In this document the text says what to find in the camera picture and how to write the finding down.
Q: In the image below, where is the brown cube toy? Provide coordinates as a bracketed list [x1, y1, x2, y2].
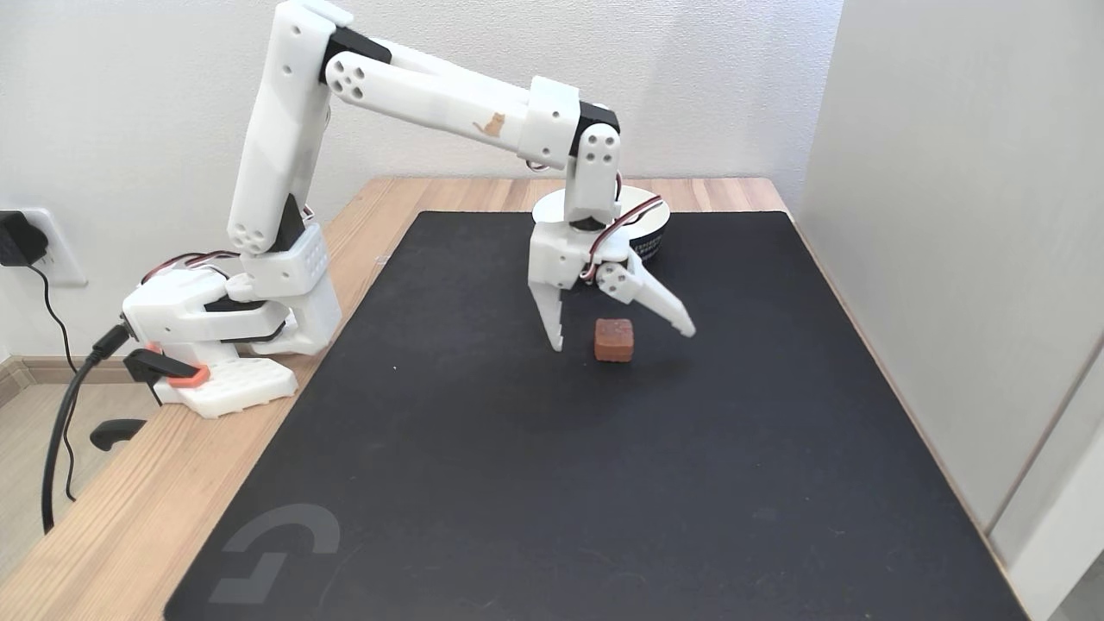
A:
[594, 318, 635, 363]

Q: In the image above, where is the dark blue paper bowl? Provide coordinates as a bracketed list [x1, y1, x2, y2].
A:
[532, 184, 672, 264]

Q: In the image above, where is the black desk mat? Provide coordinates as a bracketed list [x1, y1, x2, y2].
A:
[164, 211, 1027, 621]

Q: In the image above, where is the grey cabinet side panel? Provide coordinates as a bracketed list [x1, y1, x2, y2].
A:
[793, 0, 1104, 531]

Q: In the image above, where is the black and orange clamp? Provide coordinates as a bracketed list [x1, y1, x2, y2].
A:
[90, 343, 210, 452]

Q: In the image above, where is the black power adapter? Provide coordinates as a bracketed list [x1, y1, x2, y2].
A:
[0, 211, 48, 267]

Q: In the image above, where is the red black wrist servo wire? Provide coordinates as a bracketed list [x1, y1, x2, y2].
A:
[582, 171, 665, 283]

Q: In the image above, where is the red black base servo wire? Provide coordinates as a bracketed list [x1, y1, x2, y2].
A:
[141, 250, 244, 285]

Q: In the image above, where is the thick black power cable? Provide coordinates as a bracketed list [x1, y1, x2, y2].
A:
[41, 323, 132, 534]

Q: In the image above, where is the thin black adapter cable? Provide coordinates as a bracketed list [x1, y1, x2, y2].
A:
[26, 263, 78, 503]

